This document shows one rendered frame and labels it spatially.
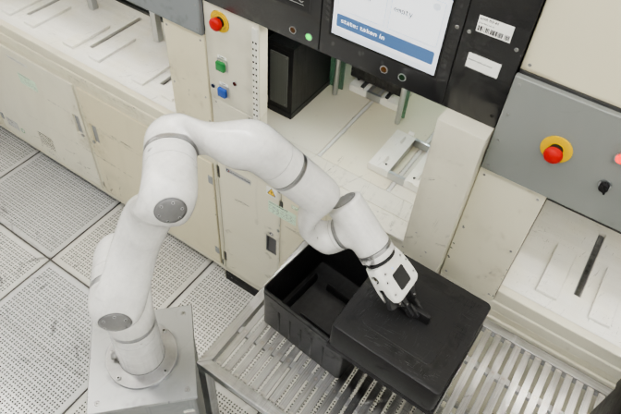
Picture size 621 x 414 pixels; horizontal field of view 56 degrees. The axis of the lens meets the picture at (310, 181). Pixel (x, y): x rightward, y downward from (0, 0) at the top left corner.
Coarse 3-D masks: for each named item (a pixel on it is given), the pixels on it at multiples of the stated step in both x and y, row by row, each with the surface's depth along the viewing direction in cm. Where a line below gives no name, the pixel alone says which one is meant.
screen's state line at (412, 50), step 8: (344, 16) 140; (336, 24) 143; (344, 24) 141; (352, 24) 140; (360, 24) 139; (360, 32) 140; (368, 32) 139; (376, 32) 137; (384, 32) 136; (376, 40) 139; (384, 40) 137; (392, 40) 136; (400, 40) 135; (392, 48) 138; (400, 48) 136; (408, 48) 135; (416, 48) 134; (416, 56) 135; (424, 56) 134; (432, 56) 133
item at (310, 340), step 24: (288, 264) 163; (312, 264) 179; (336, 264) 179; (360, 264) 171; (264, 288) 157; (288, 288) 173; (312, 288) 177; (336, 288) 177; (264, 312) 166; (288, 312) 155; (312, 312) 171; (336, 312) 172; (288, 336) 164; (312, 336) 154; (336, 360) 152
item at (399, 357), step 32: (416, 288) 145; (448, 288) 146; (352, 320) 138; (384, 320) 139; (416, 320) 139; (448, 320) 140; (480, 320) 140; (352, 352) 139; (384, 352) 133; (416, 352) 134; (448, 352) 134; (384, 384) 138; (416, 384) 130; (448, 384) 139
